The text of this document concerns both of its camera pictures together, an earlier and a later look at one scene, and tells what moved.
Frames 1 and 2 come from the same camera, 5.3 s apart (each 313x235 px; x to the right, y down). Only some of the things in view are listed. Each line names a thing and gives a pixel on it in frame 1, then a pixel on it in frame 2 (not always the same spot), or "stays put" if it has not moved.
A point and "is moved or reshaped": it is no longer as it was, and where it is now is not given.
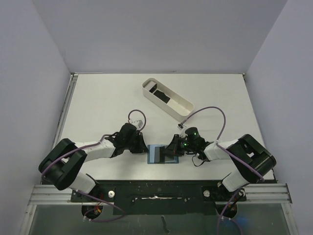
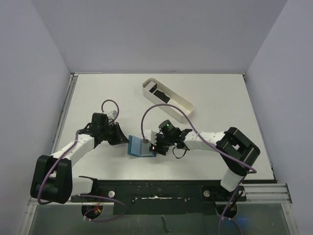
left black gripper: (141, 147) → (120, 138)
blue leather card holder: (158, 154) is moved or reshaped
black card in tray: (161, 96) stays put
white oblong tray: (167, 101) stays put
